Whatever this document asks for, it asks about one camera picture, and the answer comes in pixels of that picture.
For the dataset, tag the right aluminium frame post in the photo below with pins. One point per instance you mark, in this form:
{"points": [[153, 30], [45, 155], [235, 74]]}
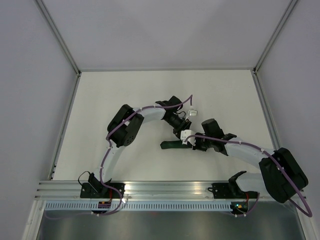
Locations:
{"points": [[275, 34]]}

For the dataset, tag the aluminium front rail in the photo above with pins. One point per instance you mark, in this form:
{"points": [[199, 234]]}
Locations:
{"points": [[134, 190]]}

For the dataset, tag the dark green cloth napkin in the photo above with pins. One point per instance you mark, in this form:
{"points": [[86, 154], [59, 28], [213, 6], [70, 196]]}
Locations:
{"points": [[175, 144]]}

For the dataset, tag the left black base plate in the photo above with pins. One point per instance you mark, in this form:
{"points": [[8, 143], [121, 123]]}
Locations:
{"points": [[101, 192]]}

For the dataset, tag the left aluminium frame post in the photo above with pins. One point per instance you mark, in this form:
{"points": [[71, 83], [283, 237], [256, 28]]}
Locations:
{"points": [[40, 4]]}

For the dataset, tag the white slotted cable duct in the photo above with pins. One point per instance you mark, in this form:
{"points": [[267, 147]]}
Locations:
{"points": [[218, 206]]}

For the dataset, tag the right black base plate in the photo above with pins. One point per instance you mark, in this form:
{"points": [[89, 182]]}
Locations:
{"points": [[224, 190]]}

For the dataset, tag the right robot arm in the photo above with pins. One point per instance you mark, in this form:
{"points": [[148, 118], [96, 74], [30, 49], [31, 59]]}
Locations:
{"points": [[278, 176]]}

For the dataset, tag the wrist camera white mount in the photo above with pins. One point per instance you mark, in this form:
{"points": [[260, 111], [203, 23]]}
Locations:
{"points": [[191, 112], [187, 136]]}

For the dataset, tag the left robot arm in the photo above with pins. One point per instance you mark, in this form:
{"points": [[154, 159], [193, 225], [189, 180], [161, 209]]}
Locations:
{"points": [[123, 130]]}

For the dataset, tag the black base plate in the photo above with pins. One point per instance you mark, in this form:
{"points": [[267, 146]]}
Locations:
{"points": [[224, 190], [101, 192]]}

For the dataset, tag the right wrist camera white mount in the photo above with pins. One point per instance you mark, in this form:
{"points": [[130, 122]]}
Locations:
{"points": [[187, 136]]}

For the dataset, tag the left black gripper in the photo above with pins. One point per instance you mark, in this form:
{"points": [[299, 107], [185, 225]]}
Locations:
{"points": [[184, 124]]}

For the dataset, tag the aluminium frame post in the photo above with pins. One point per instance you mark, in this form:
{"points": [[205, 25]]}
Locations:
{"points": [[40, 4], [275, 34]]}

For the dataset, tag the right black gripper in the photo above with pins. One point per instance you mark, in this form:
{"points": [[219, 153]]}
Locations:
{"points": [[197, 147]]}

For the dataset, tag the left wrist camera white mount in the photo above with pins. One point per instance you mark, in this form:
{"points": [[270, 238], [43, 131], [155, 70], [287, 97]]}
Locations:
{"points": [[191, 112]]}

